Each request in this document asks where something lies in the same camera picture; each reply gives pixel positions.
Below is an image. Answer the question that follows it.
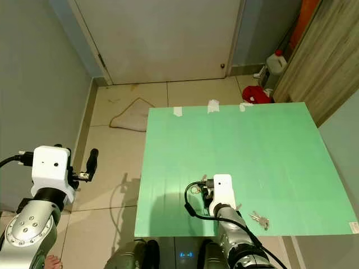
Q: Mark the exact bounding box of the silver keys bunch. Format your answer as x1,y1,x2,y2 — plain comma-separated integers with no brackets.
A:
250,211,271,230

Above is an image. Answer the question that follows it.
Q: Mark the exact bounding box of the beige floor cloth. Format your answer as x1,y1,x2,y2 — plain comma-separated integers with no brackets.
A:
109,98,155,132

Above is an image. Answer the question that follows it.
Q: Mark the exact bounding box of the robot's grey right leg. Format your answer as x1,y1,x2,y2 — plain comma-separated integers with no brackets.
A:
202,241,236,269

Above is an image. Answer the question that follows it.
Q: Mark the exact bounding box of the robot's grey leg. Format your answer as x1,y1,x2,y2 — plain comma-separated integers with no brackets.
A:
104,240,160,269
202,241,236,269

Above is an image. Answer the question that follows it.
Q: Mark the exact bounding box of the robot's dark waist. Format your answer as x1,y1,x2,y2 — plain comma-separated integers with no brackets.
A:
157,237,205,269

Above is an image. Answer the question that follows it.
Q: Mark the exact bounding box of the green table board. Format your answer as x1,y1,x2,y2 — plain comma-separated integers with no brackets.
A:
134,102,359,238

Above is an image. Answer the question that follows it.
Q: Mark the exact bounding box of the person's bare foot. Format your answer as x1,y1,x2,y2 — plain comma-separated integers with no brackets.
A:
45,255,63,269

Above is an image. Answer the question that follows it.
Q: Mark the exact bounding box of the robot's grey left leg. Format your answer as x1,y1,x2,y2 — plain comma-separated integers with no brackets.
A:
104,240,160,269

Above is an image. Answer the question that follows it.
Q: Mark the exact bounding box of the red bag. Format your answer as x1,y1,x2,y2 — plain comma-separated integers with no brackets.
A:
242,86,273,105

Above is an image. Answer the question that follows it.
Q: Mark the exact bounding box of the white door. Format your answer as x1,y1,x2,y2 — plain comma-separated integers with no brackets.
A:
70,0,245,86

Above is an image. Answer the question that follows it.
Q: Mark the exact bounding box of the white jug red cap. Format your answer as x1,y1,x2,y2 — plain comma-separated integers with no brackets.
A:
265,49,289,76

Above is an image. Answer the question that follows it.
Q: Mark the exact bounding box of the wooden wardrobe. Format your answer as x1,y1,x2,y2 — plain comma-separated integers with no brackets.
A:
274,0,359,127

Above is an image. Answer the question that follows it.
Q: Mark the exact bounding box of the orange board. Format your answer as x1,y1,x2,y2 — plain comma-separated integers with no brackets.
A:
291,0,321,48

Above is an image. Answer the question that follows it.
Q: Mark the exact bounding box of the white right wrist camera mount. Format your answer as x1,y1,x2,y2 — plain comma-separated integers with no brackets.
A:
209,174,236,217

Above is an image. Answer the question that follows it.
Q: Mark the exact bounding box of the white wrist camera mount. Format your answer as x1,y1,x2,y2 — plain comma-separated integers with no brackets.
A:
209,174,236,217
31,145,77,204

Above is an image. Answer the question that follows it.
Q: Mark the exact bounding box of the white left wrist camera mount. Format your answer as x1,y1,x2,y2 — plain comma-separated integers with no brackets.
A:
31,145,77,204

